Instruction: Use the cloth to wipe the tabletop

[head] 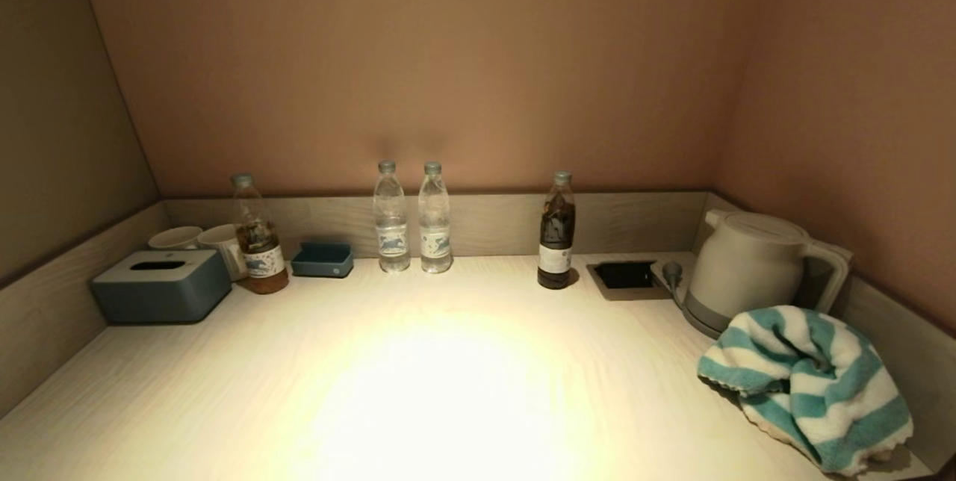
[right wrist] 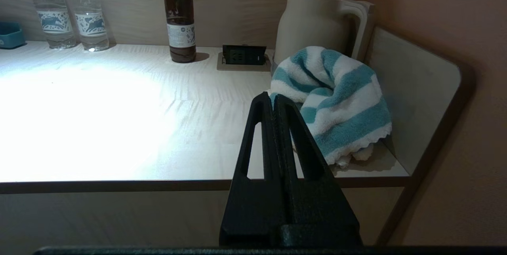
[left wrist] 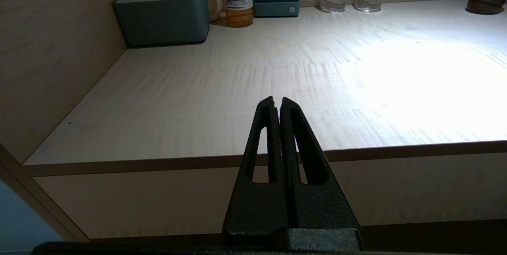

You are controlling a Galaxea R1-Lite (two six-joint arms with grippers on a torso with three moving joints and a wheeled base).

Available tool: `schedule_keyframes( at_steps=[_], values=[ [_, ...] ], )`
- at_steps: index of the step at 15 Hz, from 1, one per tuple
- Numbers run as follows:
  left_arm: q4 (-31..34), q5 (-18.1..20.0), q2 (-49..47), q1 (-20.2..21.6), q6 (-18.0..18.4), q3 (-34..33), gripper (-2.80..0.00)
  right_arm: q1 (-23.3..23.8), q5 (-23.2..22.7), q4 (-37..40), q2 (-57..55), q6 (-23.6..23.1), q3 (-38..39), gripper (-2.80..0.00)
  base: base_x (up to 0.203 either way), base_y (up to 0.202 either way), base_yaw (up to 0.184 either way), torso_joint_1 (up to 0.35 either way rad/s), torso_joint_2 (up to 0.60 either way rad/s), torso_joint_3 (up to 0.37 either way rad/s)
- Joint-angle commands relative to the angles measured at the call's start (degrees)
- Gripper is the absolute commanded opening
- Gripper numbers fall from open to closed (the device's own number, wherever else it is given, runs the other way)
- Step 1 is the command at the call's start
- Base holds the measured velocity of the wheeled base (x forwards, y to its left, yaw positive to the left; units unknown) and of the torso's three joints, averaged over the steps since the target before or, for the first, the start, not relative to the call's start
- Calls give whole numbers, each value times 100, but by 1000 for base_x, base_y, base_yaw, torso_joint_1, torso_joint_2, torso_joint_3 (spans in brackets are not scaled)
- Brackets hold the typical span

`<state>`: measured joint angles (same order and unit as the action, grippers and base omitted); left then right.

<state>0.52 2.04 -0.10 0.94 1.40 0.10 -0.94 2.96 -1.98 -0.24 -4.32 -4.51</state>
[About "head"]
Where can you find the clear water bottle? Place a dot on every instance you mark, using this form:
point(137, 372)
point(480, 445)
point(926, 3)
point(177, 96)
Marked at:
point(435, 234)
point(391, 234)

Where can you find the dark tea bottle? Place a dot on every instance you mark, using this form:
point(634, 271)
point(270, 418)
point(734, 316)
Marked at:
point(556, 242)

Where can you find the small blue tray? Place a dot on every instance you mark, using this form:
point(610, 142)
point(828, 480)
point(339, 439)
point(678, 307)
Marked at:
point(321, 264)

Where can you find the white electric kettle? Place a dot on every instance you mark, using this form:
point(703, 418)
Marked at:
point(747, 264)

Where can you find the grey kettle base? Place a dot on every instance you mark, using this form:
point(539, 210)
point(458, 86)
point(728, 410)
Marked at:
point(698, 323)

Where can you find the grey kettle power plug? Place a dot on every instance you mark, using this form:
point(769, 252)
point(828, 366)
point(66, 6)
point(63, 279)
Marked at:
point(673, 272)

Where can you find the amber tea bottle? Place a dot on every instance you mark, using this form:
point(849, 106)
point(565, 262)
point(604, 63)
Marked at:
point(261, 261)

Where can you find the grey-blue tissue box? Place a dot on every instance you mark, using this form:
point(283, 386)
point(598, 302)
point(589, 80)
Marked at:
point(160, 294)

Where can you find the black recessed socket panel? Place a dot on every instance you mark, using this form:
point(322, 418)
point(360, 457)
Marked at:
point(624, 274)

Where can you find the white mug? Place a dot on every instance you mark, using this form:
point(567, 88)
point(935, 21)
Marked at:
point(224, 242)
point(175, 238)

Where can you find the teal white striped towel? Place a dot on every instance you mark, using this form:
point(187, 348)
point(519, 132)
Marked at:
point(814, 384)

